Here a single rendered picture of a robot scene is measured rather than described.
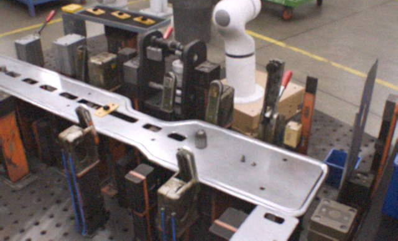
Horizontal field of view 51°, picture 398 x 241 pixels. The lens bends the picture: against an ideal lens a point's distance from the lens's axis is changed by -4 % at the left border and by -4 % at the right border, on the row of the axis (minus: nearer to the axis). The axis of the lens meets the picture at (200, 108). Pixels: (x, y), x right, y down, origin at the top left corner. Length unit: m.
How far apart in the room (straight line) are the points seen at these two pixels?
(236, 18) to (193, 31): 2.81
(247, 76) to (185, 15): 2.65
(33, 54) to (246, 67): 0.85
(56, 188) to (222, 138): 0.64
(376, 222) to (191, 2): 3.55
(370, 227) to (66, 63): 1.14
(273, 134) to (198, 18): 3.24
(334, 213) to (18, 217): 0.98
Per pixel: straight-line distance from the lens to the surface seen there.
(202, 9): 4.33
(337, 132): 1.84
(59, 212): 1.46
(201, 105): 1.34
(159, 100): 1.44
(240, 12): 1.60
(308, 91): 1.11
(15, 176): 1.59
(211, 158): 1.11
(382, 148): 1.11
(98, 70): 1.48
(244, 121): 1.72
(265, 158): 1.12
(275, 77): 1.14
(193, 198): 1.00
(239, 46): 1.68
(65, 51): 1.58
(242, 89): 1.76
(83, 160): 1.21
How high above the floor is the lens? 1.66
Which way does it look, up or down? 30 degrees down
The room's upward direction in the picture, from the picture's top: straight up
